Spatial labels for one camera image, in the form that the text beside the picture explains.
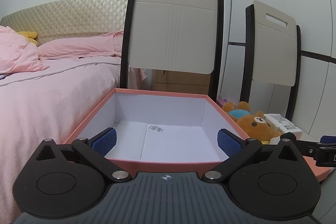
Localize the pink pillow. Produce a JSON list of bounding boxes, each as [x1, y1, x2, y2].
[[37, 31, 124, 59]]

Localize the orange bear plush blue shirt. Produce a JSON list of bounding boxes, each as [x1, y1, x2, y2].
[[223, 101, 251, 122]]

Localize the pink duvet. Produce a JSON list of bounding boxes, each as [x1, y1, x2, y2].
[[0, 26, 50, 75]]

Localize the white desk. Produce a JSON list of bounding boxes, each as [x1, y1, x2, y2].
[[302, 132, 336, 224]]

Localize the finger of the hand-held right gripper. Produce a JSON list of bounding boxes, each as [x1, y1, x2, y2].
[[295, 135, 336, 167]]

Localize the white tissue packet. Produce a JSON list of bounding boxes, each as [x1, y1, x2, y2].
[[263, 113, 303, 145]]

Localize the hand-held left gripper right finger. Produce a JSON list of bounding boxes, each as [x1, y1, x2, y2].
[[202, 128, 303, 184]]

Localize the brown bear plush toy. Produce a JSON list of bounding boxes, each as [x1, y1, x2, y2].
[[238, 111, 281, 143]]

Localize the yellow plush toy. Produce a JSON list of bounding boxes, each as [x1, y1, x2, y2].
[[17, 31, 39, 46]]

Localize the pink cardboard box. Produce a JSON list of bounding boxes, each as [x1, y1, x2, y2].
[[64, 88, 250, 174]]

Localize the wooden nightstand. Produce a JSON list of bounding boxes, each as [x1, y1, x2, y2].
[[154, 69, 211, 95]]

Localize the pink bed sheet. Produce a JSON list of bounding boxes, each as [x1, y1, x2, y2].
[[0, 57, 124, 215]]

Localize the orange box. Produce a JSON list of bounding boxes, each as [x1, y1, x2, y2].
[[302, 154, 336, 183]]

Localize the beige chair with black frame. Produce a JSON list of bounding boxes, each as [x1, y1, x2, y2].
[[119, 0, 224, 104], [238, 0, 302, 119]]

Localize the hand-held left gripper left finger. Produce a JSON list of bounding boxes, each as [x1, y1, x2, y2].
[[36, 127, 132, 184]]

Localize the beige quilted headboard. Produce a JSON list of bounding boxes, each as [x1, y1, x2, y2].
[[0, 0, 130, 46]]

